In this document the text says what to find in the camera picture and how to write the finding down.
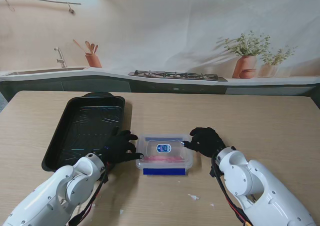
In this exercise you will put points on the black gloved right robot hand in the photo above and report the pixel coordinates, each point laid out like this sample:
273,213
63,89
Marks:
208,140

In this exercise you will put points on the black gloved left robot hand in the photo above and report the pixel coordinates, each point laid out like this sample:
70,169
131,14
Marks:
117,148

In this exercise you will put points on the clear lid with blue label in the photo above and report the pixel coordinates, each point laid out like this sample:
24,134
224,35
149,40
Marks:
175,150

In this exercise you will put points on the clear plastic container blue flaps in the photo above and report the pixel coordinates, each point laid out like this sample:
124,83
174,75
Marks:
163,172

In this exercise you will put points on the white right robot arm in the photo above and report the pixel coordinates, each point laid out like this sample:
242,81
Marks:
265,186

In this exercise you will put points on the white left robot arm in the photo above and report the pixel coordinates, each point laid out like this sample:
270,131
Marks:
37,201

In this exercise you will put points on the black baking tray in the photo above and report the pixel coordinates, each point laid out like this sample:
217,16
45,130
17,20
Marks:
87,115

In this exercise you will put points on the large white paper scrap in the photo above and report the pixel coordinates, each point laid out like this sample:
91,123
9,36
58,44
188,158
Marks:
194,197

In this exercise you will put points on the printed kitchen backdrop cloth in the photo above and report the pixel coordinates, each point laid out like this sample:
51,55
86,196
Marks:
160,35

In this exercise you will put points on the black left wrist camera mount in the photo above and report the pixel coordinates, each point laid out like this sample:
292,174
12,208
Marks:
105,176

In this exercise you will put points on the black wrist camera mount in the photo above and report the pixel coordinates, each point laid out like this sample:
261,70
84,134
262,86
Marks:
213,174
105,176

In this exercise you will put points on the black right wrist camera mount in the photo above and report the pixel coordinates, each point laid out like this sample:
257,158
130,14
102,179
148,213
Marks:
213,174

